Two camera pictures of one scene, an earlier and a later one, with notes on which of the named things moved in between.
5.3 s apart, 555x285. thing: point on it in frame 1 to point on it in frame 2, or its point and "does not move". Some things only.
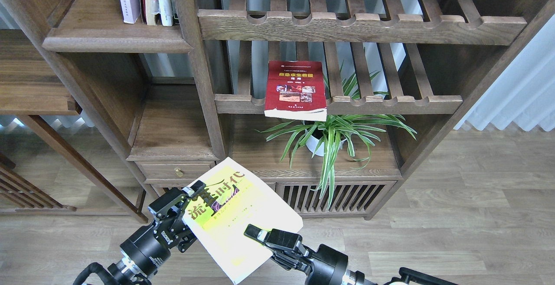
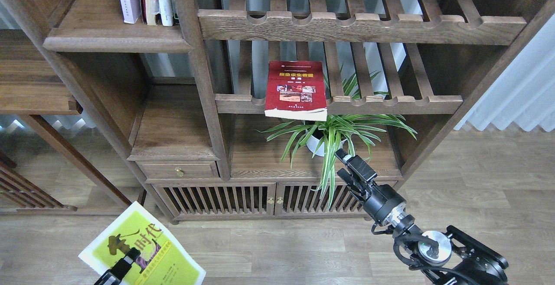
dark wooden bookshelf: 327,88 does not move
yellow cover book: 218,214 to 163,260
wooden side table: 33,83 does not move
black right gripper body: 326,266 to 381,202
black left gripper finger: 173,206 to 115,275
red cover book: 295,90 does not move
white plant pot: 316,146 does not move
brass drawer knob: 179,172 does not move
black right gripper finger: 277,238 to 361,168
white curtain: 524,93 does not move
